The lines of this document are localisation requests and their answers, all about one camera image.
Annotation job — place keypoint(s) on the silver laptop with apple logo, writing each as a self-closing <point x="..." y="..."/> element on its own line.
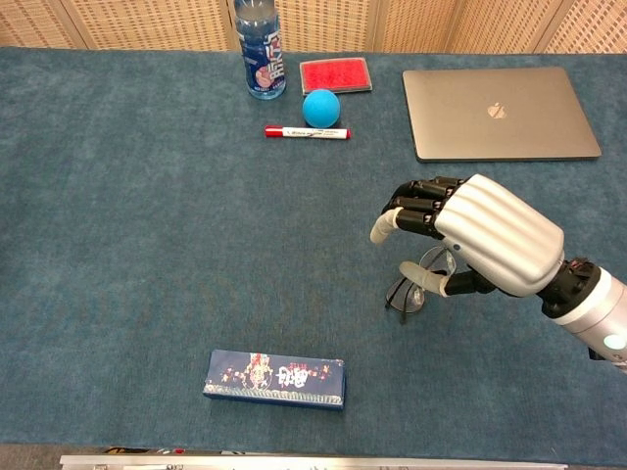
<point x="499" y="115"/>

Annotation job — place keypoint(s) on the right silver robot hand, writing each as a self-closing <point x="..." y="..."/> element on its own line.
<point x="499" y="235"/>

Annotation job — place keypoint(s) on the red stamp ink pad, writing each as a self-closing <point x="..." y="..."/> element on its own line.
<point x="335" y="76"/>

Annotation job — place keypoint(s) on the wire-frame eyeglasses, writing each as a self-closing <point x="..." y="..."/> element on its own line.
<point x="416" y="289"/>

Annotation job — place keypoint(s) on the woven rattan screen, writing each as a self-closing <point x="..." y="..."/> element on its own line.
<point x="313" y="24"/>

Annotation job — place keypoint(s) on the teal felt table mat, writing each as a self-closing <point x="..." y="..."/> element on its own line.
<point x="171" y="245"/>

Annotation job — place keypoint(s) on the blue ball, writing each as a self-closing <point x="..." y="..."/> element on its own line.
<point x="321" y="108"/>

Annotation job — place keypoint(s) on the dark blue printed box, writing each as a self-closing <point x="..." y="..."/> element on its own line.
<point x="276" y="379"/>

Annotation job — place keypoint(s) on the blue-label plastic bottle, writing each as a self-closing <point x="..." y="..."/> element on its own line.
<point x="259" y="54"/>

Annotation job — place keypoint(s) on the red whiteboard marker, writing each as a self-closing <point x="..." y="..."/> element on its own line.
<point x="308" y="132"/>

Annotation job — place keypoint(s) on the long white metal bar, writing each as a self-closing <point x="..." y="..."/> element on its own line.
<point x="313" y="462"/>

